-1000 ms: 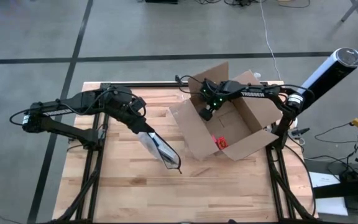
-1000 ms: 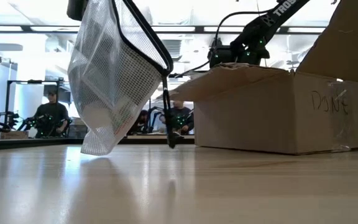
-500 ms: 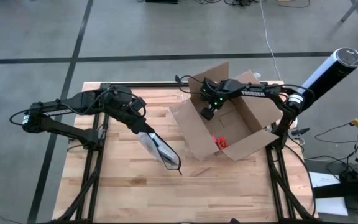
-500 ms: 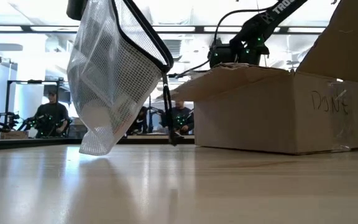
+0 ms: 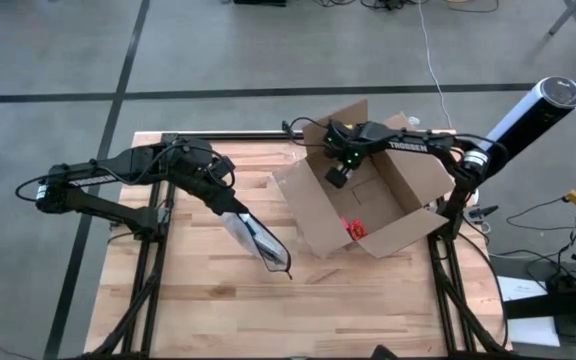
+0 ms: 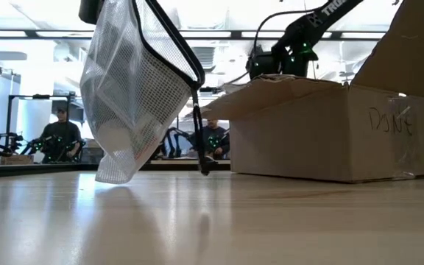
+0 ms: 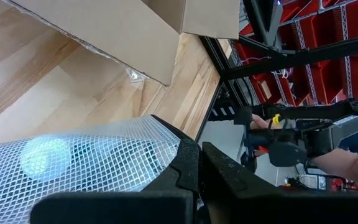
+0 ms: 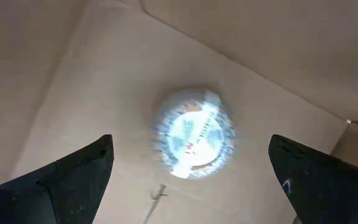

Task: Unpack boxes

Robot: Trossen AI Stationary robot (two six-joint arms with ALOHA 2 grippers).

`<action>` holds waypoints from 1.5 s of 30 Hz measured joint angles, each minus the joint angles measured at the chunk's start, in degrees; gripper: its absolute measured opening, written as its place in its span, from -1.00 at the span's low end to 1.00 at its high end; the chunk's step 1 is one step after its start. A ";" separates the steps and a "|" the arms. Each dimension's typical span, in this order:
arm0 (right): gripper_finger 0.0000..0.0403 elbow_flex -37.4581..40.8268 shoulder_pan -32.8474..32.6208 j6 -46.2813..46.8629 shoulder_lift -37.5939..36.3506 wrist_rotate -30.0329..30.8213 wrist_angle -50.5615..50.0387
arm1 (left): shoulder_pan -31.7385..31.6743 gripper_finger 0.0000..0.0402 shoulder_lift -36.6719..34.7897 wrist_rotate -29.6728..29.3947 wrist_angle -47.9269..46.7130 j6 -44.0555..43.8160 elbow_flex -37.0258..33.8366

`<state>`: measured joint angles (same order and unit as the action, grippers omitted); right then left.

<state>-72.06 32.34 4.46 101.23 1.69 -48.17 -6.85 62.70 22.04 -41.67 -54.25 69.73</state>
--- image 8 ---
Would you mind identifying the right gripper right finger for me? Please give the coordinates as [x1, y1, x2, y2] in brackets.
[268, 134, 358, 224]

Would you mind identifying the round printed foil-lid cup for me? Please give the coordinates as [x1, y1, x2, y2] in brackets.
[150, 88, 239, 180]

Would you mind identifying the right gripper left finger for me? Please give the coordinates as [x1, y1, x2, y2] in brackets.
[0, 134, 115, 224]

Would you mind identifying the taped brown cardboard box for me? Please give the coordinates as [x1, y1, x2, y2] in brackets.
[0, 0, 358, 224]

